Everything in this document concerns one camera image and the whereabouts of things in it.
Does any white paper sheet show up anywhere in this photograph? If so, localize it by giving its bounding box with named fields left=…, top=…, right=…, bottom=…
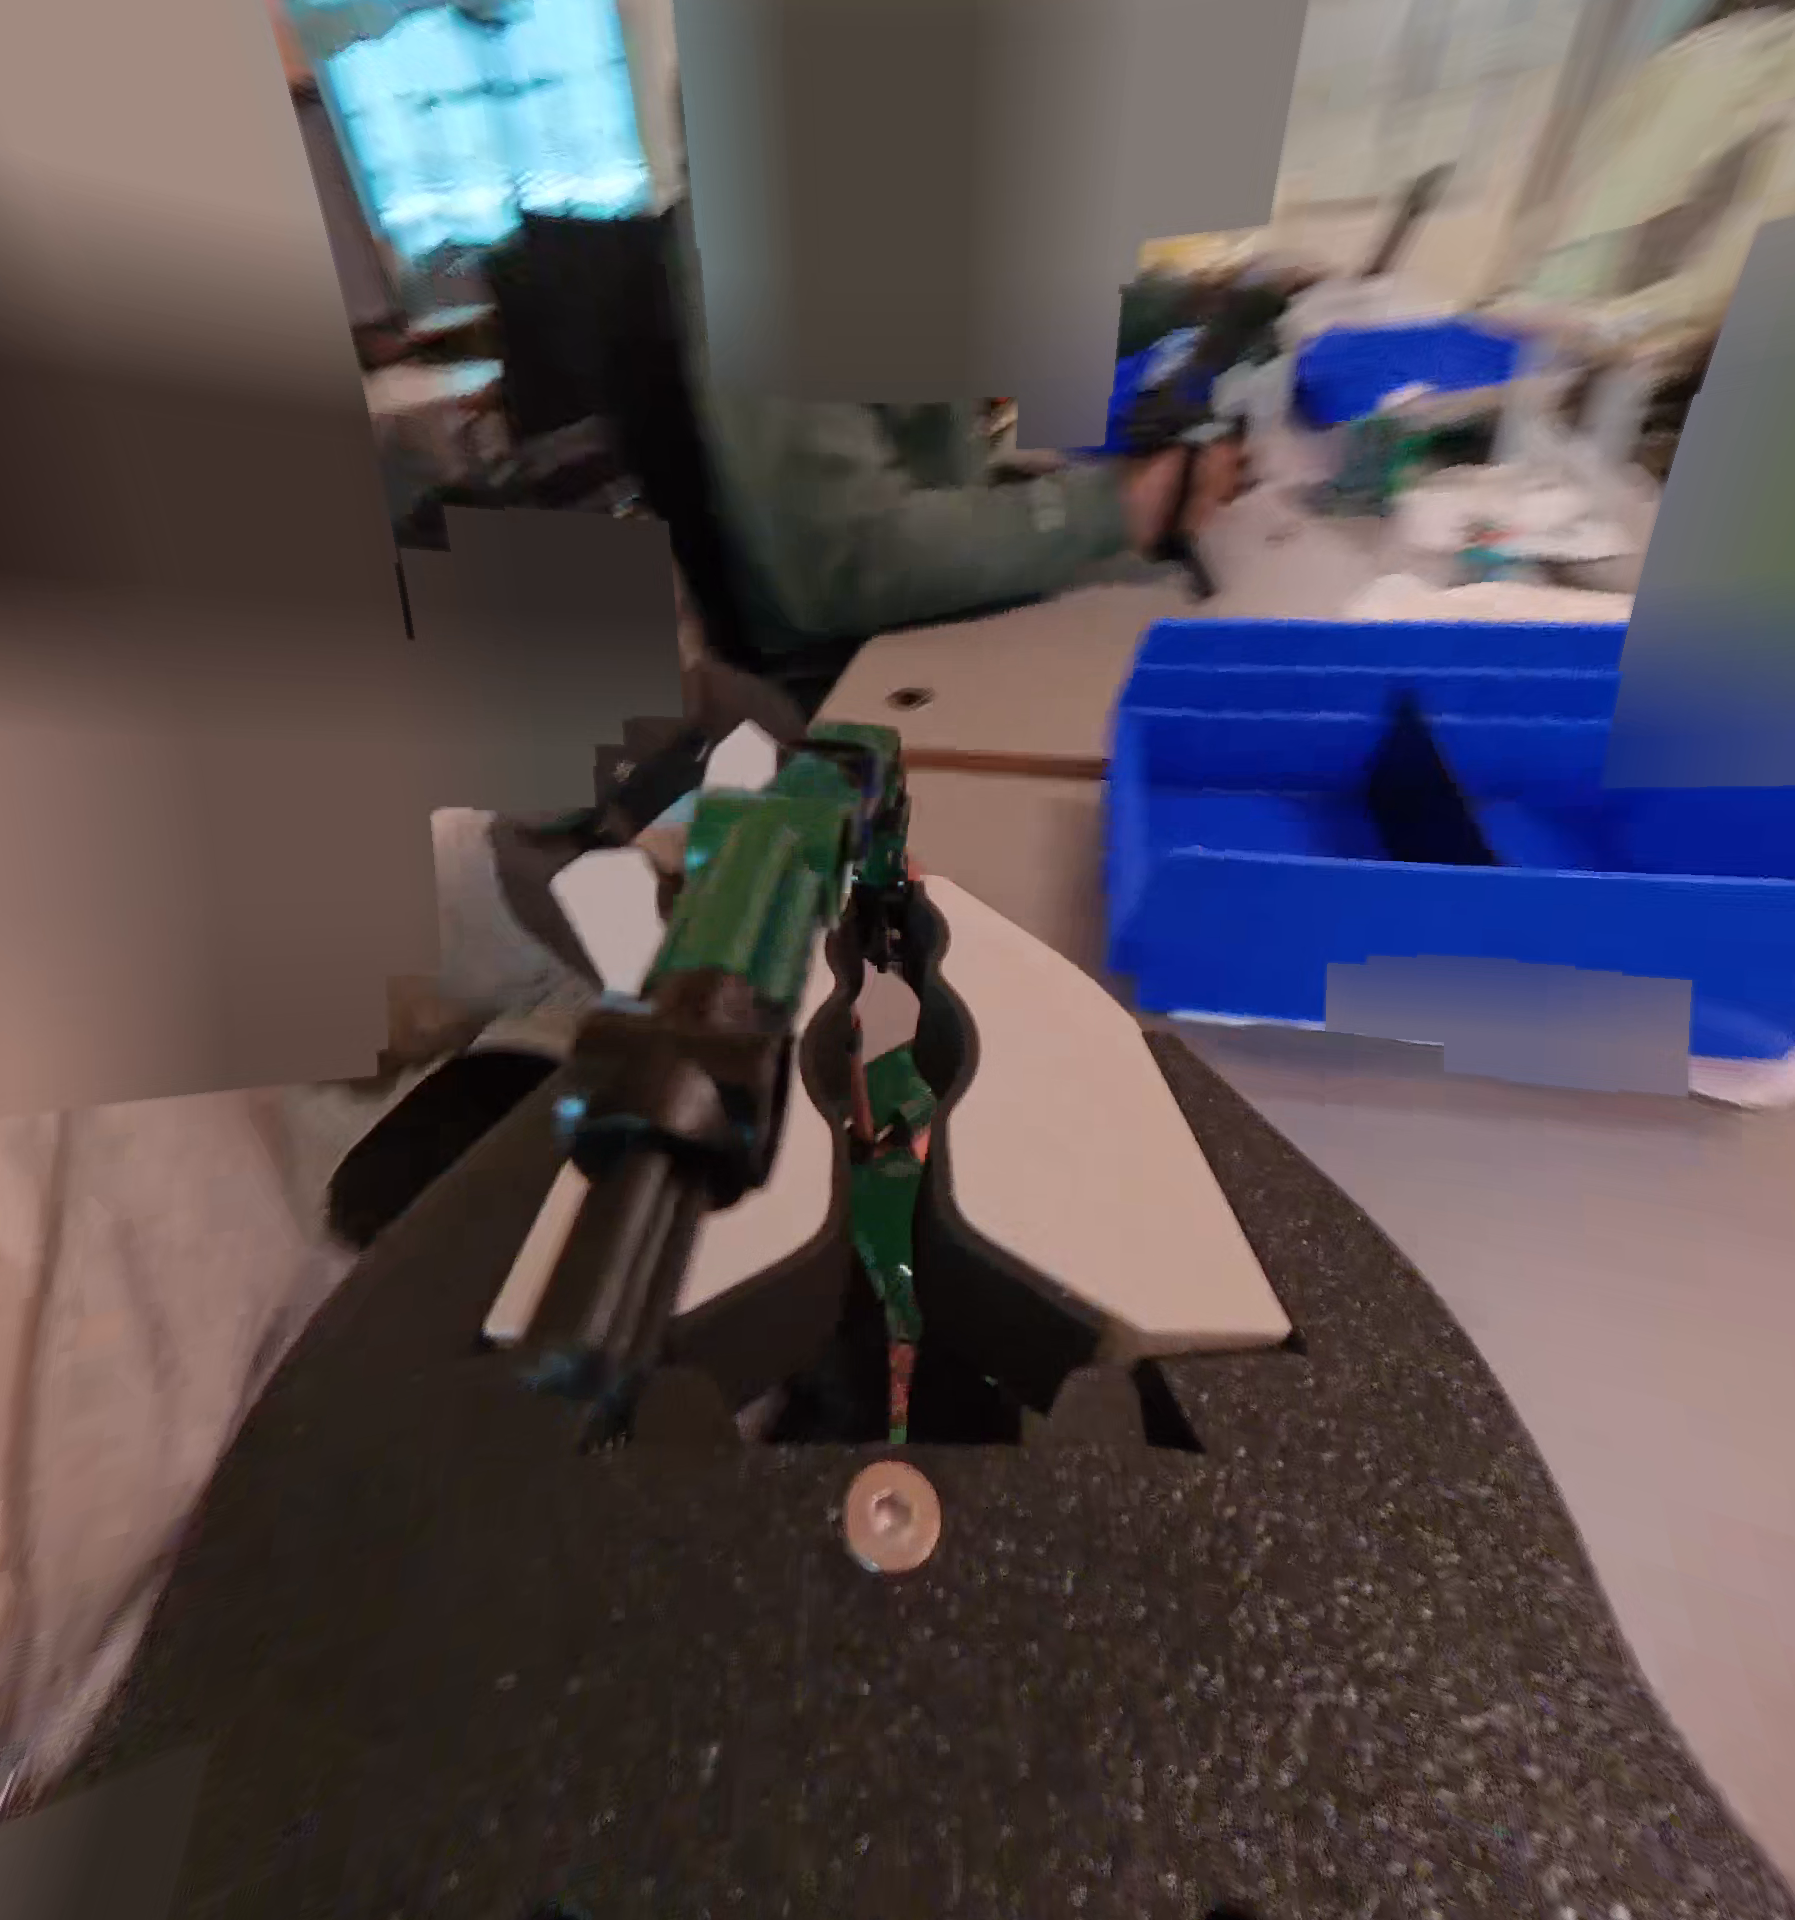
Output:
left=1685, top=1040, right=1795, bottom=1116

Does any another person's forearm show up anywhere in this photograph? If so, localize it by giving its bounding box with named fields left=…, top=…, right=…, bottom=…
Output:
left=709, top=401, right=1138, bottom=650

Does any white packaging pile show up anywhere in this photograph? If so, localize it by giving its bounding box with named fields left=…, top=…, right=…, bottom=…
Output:
left=1256, top=271, right=1709, bottom=618

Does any small blue bin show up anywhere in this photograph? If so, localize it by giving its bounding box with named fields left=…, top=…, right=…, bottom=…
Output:
left=1107, top=352, right=1212, bottom=454
left=1295, top=323, right=1528, bottom=432

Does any person's left forearm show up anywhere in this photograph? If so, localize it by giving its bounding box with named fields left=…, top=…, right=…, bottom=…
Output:
left=386, top=810, right=607, bottom=1066

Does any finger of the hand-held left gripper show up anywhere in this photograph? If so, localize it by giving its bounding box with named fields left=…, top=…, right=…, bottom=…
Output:
left=546, top=844, right=691, bottom=988
left=639, top=719, right=783, bottom=846

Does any blue storage bin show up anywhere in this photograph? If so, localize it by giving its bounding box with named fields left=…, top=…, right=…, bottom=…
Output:
left=1107, top=618, right=1795, bottom=1061

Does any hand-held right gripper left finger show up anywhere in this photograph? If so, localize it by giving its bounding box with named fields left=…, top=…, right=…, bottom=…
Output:
left=481, top=900, right=900, bottom=1359

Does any green brick plant stem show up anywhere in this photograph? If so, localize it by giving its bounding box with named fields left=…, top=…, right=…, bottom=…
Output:
left=513, top=719, right=920, bottom=1405

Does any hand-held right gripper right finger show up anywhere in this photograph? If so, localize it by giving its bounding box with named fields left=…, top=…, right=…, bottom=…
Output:
left=909, top=876, right=1299, bottom=1414

